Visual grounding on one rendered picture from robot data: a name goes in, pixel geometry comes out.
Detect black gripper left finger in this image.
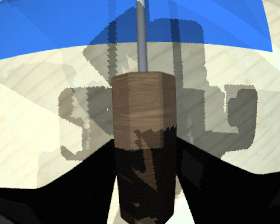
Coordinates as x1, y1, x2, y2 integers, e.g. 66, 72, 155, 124
0, 139, 117, 224

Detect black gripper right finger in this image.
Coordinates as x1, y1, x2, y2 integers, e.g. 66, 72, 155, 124
176, 136, 280, 224

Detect blue flat strip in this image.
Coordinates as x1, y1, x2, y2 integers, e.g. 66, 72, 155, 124
0, 0, 273, 60

